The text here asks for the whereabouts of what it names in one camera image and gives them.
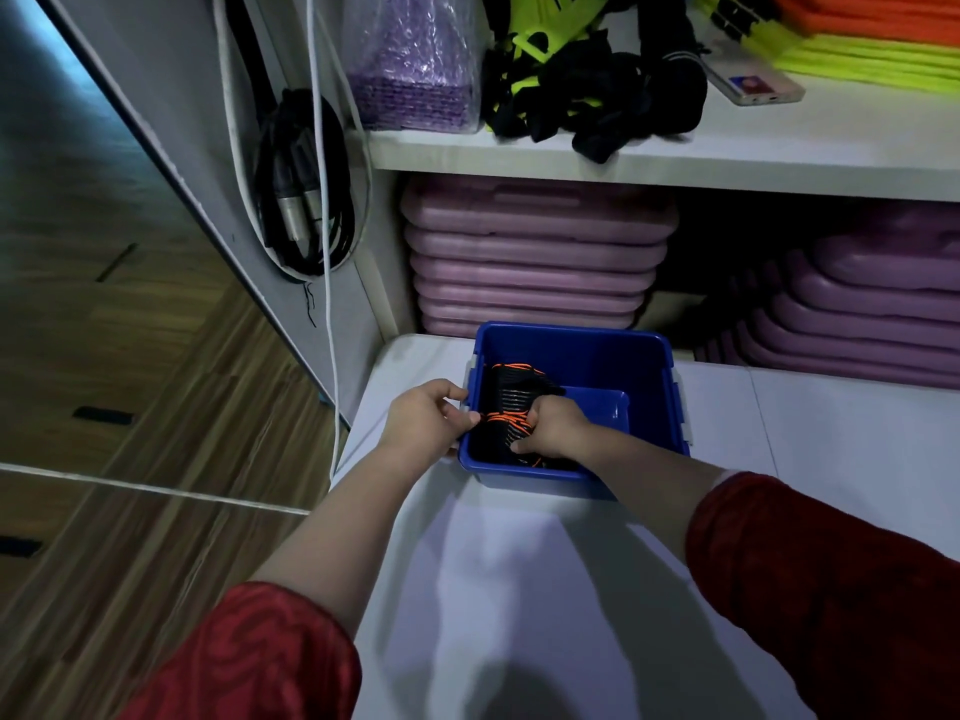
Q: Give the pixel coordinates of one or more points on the stack of mauve step boards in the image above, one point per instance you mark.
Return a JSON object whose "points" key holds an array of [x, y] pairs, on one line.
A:
{"points": [[532, 254], [855, 314]]}

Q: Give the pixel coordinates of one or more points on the black floor tape strip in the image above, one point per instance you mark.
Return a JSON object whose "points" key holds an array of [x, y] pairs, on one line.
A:
{"points": [[16, 546]]}

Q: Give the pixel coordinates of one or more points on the white power bank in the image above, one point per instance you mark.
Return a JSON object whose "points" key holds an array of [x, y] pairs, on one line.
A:
{"points": [[754, 83]]}

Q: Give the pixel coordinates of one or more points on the person's left forearm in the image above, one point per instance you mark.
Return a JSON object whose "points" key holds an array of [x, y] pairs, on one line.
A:
{"points": [[341, 528]]}

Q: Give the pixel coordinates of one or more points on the red left sleeve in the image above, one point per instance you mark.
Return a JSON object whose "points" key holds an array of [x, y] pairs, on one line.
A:
{"points": [[247, 659]]}

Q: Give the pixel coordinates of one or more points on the blue plastic storage bin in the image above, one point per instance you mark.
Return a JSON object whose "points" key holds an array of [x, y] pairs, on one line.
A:
{"points": [[592, 363]]}

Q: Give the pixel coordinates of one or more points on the purple block in bubble wrap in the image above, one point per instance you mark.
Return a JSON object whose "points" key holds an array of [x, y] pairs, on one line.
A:
{"points": [[416, 63]]}

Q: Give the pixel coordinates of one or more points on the white shelf board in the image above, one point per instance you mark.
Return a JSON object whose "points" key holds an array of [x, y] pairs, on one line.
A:
{"points": [[787, 146]]}

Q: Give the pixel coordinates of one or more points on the person's right forearm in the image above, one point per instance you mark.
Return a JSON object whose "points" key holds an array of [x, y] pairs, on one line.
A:
{"points": [[645, 476]]}

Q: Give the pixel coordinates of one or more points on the person's left thumb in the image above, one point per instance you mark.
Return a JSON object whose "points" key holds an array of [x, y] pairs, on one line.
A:
{"points": [[459, 421]]}

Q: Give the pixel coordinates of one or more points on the red right sleeve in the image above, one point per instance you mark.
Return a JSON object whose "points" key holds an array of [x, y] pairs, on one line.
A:
{"points": [[825, 592]]}

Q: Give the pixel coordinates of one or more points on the person's right hand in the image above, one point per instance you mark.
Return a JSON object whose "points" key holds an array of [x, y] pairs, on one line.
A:
{"points": [[559, 433]]}

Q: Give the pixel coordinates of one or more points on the person's left hand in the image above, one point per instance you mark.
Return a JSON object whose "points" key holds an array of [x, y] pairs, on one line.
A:
{"points": [[418, 425]]}

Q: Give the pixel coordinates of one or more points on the red sleeve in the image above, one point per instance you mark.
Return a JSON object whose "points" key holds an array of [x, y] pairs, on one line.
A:
{"points": [[247, 659], [825, 592]]}

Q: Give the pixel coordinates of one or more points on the person's right thumb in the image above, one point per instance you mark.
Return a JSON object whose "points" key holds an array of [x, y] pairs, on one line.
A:
{"points": [[527, 444]]}

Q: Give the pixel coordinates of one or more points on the stack of orange yellow mats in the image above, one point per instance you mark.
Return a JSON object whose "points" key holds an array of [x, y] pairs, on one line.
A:
{"points": [[862, 37]]}

